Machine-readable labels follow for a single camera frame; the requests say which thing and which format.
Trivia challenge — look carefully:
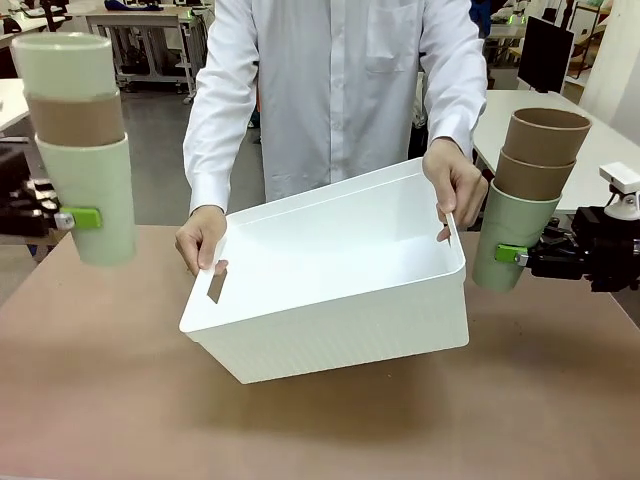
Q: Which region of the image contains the person's left hand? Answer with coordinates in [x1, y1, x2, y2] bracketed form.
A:
[422, 137, 489, 242]

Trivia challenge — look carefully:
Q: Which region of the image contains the grey metal desk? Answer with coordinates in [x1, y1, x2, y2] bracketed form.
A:
[84, 2, 201, 106]

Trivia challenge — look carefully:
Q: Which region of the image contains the person's left forearm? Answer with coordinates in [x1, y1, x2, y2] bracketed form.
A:
[424, 59, 489, 157]

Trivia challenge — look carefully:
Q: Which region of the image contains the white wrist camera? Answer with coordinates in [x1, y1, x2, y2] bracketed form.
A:
[599, 162, 640, 220]

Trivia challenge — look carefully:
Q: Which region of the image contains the tan plastic cup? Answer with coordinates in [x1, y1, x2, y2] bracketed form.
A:
[493, 148, 577, 202]
[24, 89, 126, 147]
[501, 107, 593, 166]

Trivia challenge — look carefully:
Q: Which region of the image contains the pale green plastic cup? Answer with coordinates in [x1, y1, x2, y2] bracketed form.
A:
[471, 177, 564, 291]
[34, 134, 139, 268]
[10, 32, 121, 100]

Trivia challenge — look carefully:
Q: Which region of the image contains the white table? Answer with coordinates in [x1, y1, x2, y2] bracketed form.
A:
[0, 77, 34, 134]
[472, 88, 640, 216]

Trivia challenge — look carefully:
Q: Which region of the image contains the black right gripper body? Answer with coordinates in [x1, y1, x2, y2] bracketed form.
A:
[572, 206, 640, 295]

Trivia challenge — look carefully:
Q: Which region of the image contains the white plastic basket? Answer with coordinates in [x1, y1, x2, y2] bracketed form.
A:
[178, 156, 471, 385]

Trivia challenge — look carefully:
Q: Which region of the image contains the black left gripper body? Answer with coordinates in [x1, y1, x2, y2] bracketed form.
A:
[0, 147, 31, 240]

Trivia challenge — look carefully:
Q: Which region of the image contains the black stand pole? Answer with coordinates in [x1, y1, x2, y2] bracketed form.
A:
[42, 0, 71, 36]

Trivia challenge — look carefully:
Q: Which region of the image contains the person in white coat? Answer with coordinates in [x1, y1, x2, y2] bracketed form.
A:
[182, 0, 489, 216]

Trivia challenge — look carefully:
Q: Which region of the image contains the person's right hand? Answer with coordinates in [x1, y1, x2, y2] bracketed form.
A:
[174, 204, 229, 277]

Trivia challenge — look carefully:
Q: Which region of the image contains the person's right forearm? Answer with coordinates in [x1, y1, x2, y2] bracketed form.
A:
[182, 114, 236, 217]

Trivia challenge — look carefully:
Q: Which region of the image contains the blue jacket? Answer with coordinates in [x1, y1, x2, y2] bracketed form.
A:
[472, 0, 495, 39]

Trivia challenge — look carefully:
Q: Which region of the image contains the black computer monitor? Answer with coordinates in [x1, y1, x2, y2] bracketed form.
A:
[517, 14, 575, 95]

